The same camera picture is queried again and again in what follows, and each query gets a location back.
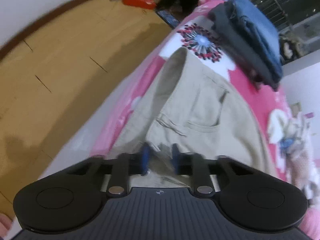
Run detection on beige khaki trousers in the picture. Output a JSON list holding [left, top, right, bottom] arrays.
[[107, 47, 277, 187]]

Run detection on person's left hand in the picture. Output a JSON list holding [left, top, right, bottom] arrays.
[[0, 213, 12, 239]]

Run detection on cream white garment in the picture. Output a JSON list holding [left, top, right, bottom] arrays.
[[267, 109, 290, 144]]

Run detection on pink white checkered garment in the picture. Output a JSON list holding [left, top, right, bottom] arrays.
[[285, 112, 319, 202]]

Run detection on folded dark grey garment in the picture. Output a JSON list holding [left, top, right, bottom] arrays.
[[208, 3, 279, 91]]

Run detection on pink floral bed blanket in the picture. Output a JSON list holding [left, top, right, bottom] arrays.
[[91, 0, 292, 181]]

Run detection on blue patterned book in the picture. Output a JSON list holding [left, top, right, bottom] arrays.
[[155, 9, 180, 29]]

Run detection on folded blue jeans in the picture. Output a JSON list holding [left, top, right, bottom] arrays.
[[231, 0, 283, 83]]

